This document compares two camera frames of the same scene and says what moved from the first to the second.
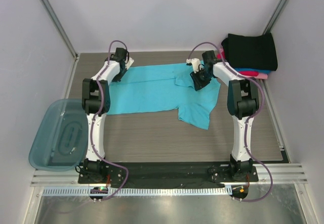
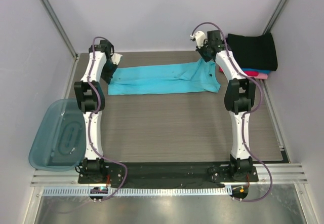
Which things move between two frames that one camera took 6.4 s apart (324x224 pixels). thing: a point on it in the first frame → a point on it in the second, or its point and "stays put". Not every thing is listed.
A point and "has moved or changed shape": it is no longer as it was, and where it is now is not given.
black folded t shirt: (250, 52) stays put
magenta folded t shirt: (252, 73) stays put
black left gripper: (118, 78) → (107, 77)
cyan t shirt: (150, 87) has moved or changed shape
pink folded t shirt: (260, 76) stays put
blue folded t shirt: (259, 70) stays put
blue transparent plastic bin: (61, 144) stays put
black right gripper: (200, 80) → (206, 53)
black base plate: (166, 175) stays put
